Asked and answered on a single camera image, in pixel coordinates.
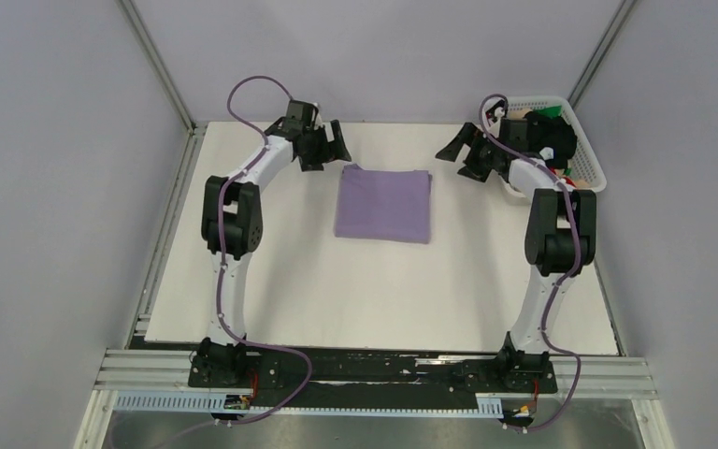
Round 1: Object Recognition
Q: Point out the left corner metal post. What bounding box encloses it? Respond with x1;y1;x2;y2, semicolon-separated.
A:
116;0;195;134

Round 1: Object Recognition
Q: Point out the black t shirt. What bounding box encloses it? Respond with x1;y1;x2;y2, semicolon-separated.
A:
524;110;578;169

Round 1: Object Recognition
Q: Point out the corner metal post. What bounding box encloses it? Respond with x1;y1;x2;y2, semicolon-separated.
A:
116;0;195;134
567;0;639;108

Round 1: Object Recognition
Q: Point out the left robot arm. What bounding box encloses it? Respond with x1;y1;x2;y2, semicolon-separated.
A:
192;100;352;386

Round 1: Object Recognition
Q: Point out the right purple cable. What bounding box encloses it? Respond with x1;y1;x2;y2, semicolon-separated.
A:
478;93;583;433

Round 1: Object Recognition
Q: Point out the right corner metal post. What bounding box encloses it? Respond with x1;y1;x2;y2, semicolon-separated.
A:
567;0;639;108

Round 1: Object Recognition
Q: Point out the white plastic basket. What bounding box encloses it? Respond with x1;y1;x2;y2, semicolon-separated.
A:
506;95;607;193

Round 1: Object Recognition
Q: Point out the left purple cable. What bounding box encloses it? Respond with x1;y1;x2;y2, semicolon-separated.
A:
215;75;314;428

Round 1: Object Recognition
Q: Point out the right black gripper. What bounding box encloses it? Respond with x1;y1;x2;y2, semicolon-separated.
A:
436;123;503;182

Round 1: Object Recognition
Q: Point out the purple t shirt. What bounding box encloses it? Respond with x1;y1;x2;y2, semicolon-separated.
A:
334;164;432;244

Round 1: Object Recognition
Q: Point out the purple cable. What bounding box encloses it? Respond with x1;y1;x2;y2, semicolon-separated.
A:
215;75;314;428
478;93;583;433

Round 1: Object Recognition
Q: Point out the aluminium frame rail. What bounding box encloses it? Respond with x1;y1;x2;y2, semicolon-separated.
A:
89;350;676;448

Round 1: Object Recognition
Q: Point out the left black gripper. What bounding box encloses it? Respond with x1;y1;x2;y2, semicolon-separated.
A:
300;122;352;174

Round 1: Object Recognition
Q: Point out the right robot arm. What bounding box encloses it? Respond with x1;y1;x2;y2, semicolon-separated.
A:
436;123;596;391

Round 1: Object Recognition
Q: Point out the white cable duct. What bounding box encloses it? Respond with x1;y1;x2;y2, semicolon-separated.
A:
112;391;504;419

